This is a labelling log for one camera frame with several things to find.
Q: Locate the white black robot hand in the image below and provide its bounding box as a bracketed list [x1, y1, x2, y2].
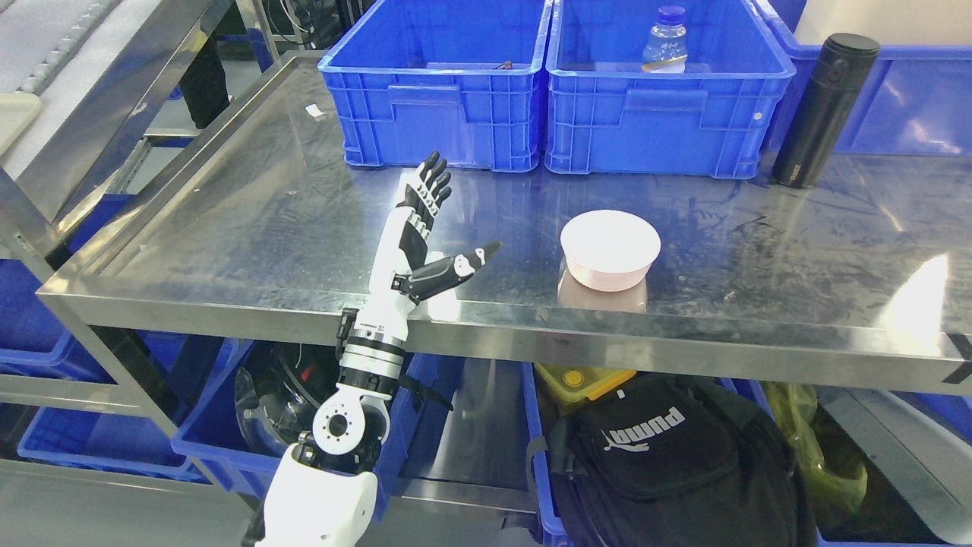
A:
[351, 151, 501, 345]

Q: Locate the pink plastic bowl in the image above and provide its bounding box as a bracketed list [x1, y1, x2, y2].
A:
[560, 209, 661, 293]

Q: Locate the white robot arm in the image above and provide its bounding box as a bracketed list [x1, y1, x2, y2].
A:
[241, 308, 409, 546]

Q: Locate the black helmet in crate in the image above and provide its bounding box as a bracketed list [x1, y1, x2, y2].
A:
[234, 340, 339, 457]

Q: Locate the blue crate left on table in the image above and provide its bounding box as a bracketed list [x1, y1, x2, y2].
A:
[318, 1, 554, 172]

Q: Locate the blue crate on table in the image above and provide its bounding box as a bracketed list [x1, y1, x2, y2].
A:
[318, 1, 554, 172]
[751, 1, 971, 157]
[544, 1, 796, 179]

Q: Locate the yellow lid container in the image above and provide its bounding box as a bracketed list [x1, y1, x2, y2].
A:
[532, 362, 636, 404]

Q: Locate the blue crate under table left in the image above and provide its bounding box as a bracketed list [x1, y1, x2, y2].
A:
[172, 343, 462, 522]

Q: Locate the blue crate middle on table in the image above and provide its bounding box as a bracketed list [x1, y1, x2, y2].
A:
[544, 1, 796, 179]

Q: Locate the black puma backpack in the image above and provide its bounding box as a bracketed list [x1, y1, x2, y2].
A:
[525, 374, 819, 546]

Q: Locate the clear plastic water bottle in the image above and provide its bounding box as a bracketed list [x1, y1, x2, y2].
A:
[642, 5, 688, 74]

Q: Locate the green plastic bag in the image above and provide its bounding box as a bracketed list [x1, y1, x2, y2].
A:
[761, 381, 869, 527]

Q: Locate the black thermos flask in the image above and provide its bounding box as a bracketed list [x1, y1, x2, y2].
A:
[770, 33, 881, 189]

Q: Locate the blue crate right on table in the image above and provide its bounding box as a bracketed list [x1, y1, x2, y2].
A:
[751, 1, 971, 157]

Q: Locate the steel table frame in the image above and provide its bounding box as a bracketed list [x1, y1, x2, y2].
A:
[39, 53, 970, 395]

